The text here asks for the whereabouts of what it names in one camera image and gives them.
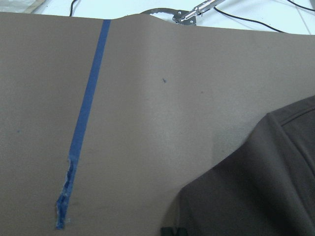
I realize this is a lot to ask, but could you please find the locking pliers clamp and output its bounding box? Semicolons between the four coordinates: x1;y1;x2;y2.
141;0;224;26

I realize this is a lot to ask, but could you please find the brown t-shirt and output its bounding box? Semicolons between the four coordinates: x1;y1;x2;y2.
172;97;315;236

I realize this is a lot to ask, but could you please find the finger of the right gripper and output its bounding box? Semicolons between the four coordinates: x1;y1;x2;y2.
176;228;188;236

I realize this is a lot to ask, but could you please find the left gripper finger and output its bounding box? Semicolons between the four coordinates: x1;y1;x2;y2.
161;227;175;236

